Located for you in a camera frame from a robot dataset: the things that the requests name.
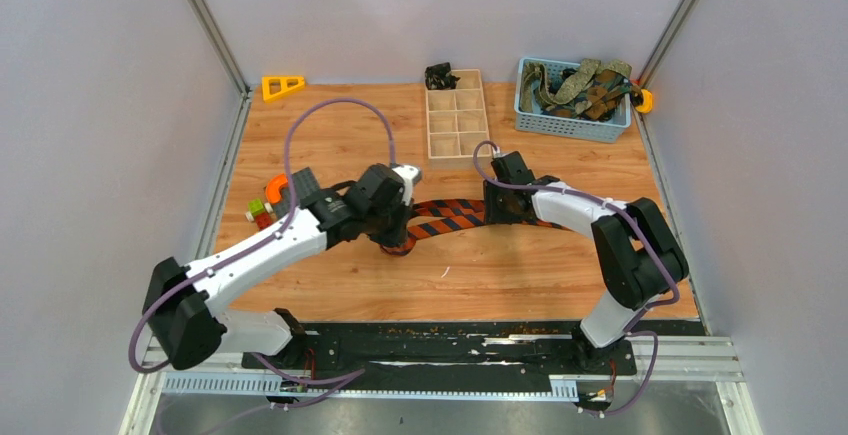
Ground orange navy striped tie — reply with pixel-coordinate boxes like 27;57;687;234
380;198;566;256

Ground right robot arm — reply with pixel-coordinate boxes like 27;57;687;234
484;179;690;373

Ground grey building baseplate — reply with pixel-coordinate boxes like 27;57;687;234
272;168;320;220

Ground wooden compartment box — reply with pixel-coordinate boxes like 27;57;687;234
425;68;492;169

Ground orange curved block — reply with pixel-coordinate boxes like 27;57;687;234
264;173;288;205

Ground green and red toy blocks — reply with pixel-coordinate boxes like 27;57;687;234
245;198;274;230

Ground blue plastic basket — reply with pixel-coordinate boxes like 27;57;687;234
514;57;633;143

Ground olive patterned tie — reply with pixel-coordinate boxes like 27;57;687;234
518;58;632;114

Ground rolled black tie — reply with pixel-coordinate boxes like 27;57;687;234
424;62;461;91

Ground brown teal patterned tie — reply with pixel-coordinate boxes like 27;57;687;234
542;68;639;122

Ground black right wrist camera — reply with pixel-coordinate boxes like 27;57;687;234
491;151;536;185

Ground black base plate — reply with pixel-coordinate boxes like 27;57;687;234
267;320;637;393

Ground yellow triangle bracket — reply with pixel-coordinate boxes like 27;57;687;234
261;76;306;103

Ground yellow orange corner bracket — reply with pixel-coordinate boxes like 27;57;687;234
630;79;655;114

